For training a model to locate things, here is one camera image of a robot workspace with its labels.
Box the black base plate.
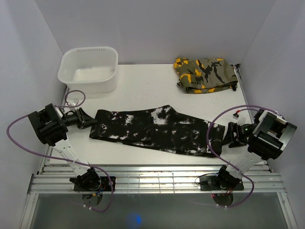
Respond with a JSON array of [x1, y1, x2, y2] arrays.
[[73, 176, 116, 192], [199, 175, 244, 191]]

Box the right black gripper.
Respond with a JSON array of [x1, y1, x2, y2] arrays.
[[221, 121, 258, 148]]

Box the white plastic basin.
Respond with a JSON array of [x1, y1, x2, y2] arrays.
[[58, 46, 118, 94]]

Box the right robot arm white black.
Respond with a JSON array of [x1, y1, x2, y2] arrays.
[[215, 109, 297, 189]]

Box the aluminium frame rail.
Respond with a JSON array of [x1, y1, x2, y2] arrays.
[[20, 162, 297, 229]]

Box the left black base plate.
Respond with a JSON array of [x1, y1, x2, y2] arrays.
[[73, 176, 116, 192]]

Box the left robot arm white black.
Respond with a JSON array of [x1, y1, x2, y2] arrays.
[[28, 104, 102, 191]]

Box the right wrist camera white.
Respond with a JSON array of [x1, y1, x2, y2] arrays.
[[233, 110, 246, 125]]

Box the folded camouflage trousers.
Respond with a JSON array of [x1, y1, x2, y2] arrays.
[[173, 58, 238, 94]]

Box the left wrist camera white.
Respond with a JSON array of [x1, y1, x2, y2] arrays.
[[67, 99, 80, 108]]

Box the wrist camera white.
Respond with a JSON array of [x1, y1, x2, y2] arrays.
[[67, 99, 80, 108], [233, 110, 246, 125]]

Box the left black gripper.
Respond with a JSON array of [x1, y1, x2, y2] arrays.
[[63, 107, 98, 129]]

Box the black white tie-dye trousers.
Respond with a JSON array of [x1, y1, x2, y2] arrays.
[[89, 105, 225, 157]]

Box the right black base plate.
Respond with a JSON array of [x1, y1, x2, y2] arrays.
[[199, 175, 244, 191]]

